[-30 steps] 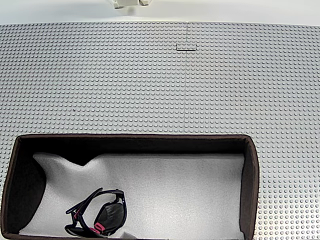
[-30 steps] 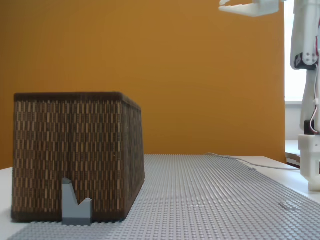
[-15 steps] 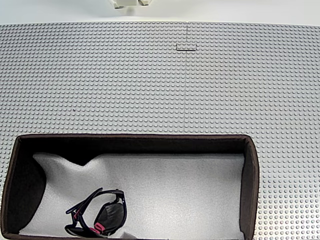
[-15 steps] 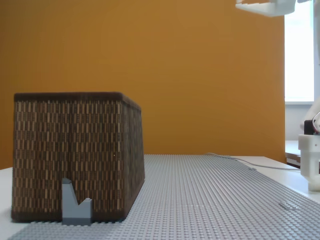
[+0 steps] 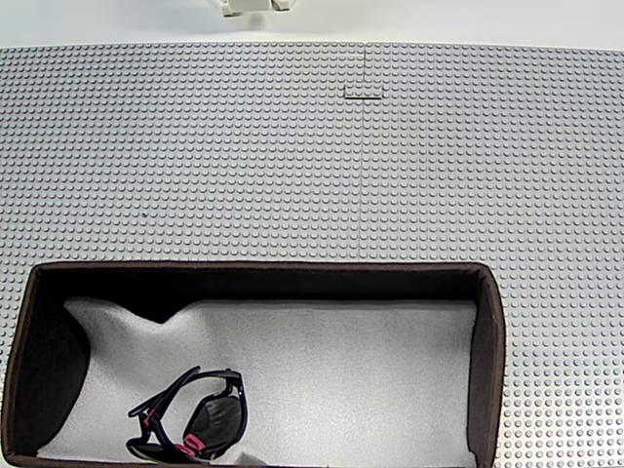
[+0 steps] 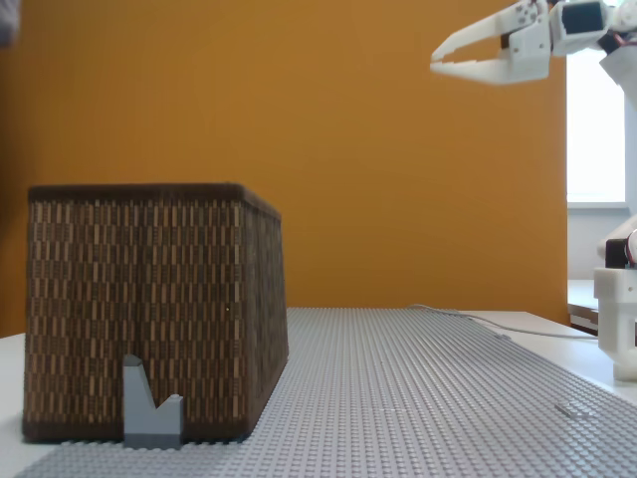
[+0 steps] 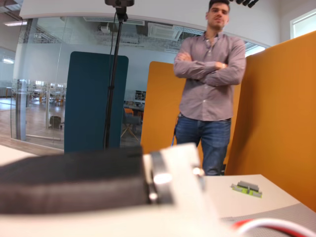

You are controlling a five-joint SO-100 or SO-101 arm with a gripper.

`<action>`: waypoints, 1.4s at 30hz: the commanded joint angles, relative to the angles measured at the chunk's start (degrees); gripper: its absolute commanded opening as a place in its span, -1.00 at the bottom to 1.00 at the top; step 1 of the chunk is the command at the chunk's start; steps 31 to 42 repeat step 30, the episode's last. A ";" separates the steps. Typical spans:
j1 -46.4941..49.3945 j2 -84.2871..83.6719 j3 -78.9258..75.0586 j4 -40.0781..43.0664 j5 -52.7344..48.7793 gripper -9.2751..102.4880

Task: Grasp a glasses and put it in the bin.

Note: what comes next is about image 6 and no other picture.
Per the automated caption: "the small grey brick plate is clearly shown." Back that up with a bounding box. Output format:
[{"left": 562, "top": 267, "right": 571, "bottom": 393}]
[{"left": 553, "top": 399, "right": 594, "bottom": 420}]

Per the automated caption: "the grey studded baseplate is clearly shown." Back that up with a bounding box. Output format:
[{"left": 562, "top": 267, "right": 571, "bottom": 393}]
[
  {"left": 14, "top": 405, "right": 637, "bottom": 478},
  {"left": 248, "top": 307, "right": 637, "bottom": 414}
]

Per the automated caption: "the grey brick bracket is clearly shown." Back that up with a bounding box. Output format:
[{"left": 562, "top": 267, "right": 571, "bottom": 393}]
[{"left": 122, "top": 354, "right": 184, "bottom": 449}]

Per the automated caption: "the white table cable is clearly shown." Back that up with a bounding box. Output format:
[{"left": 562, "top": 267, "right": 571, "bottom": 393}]
[{"left": 406, "top": 303, "right": 601, "bottom": 341}]

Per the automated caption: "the orange partition panel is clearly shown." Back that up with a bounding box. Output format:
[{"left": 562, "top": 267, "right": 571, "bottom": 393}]
[{"left": 0, "top": 0, "right": 569, "bottom": 343}]

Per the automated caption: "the brown woven bin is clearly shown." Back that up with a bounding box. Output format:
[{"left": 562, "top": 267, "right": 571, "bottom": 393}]
[{"left": 22, "top": 182, "right": 291, "bottom": 445}]

